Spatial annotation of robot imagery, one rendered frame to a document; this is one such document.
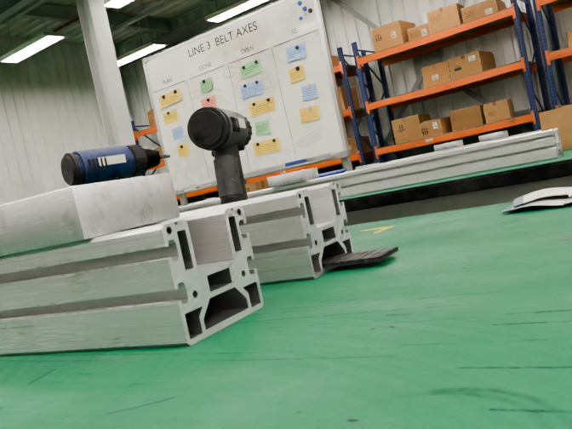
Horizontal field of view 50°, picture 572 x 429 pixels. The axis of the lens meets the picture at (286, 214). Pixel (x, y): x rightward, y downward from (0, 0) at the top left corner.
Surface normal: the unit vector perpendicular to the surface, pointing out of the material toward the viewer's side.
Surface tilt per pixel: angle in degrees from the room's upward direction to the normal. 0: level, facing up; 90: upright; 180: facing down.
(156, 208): 90
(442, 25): 95
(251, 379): 0
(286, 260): 90
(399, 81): 90
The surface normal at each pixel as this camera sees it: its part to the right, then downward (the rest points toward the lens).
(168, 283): -0.49, 0.15
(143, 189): 0.85, -0.15
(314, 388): -0.21, -0.98
